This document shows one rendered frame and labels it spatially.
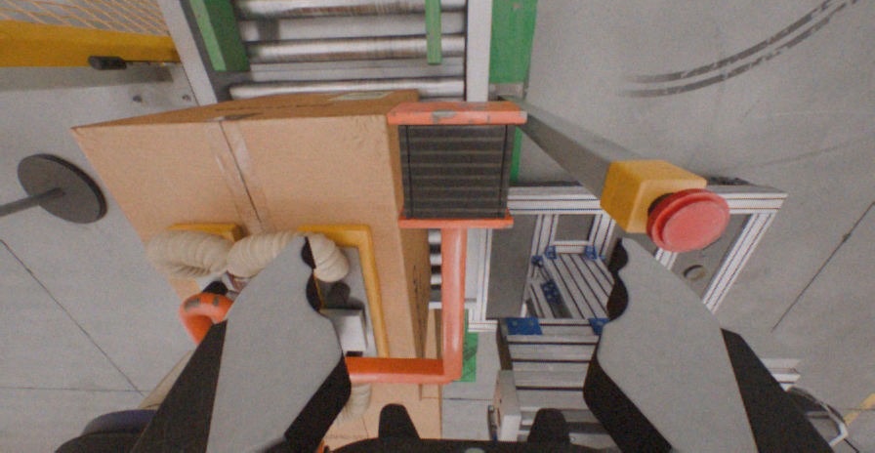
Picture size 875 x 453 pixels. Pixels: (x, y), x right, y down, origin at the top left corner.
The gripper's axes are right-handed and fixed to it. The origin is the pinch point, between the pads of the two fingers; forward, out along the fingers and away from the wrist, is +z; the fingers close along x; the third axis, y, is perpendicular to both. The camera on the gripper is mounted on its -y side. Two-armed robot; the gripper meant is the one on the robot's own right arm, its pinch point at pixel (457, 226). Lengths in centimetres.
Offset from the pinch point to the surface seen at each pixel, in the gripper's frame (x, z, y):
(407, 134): -3.0, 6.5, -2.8
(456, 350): 0.4, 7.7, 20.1
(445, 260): -0.7, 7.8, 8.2
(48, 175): -206, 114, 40
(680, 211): 21.7, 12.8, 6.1
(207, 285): -37.4, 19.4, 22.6
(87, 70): -120, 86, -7
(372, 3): -17, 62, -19
